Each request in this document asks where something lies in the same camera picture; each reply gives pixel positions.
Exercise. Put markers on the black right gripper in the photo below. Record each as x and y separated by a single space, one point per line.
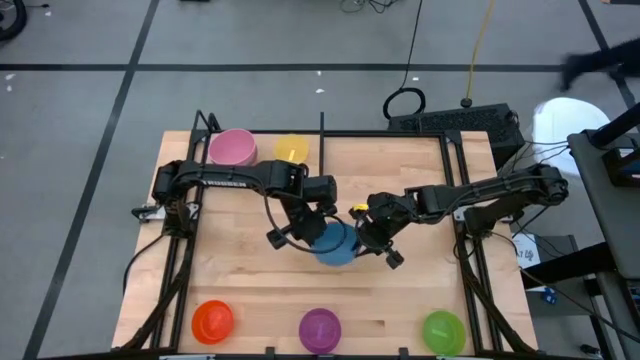
387 215

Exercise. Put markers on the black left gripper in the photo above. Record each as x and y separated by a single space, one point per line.
307 225

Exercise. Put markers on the blue plastic bowl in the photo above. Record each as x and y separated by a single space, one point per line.
337 252

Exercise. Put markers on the yellow plastic bowl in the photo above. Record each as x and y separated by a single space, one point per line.
291 147

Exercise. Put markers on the purple plastic bowl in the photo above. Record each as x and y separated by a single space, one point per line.
320 331

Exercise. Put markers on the pink plastic bowl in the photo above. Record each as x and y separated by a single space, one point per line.
232 147

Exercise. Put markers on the green plastic bowl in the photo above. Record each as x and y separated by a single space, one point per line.
443 332

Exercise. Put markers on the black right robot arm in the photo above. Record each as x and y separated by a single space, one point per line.
475 192

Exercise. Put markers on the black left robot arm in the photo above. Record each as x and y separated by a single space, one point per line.
230 177

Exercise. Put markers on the yellow tape tag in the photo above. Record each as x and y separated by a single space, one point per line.
360 206

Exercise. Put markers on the black computer case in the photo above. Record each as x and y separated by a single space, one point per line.
465 120

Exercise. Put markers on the orange plastic bowl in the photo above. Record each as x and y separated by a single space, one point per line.
212 322

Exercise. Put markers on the white paper sheet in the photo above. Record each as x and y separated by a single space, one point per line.
525 252

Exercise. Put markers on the small blue object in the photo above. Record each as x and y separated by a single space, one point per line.
550 296

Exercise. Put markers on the grey equipment cart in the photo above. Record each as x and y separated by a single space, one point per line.
615 220

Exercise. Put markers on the person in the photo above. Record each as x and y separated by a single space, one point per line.
600 60

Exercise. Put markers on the black wheel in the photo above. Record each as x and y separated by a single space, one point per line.
12 27

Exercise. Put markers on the black shelf divider post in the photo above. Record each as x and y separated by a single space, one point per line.
322 140

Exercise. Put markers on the black metal table frame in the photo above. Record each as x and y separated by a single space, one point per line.
197 135

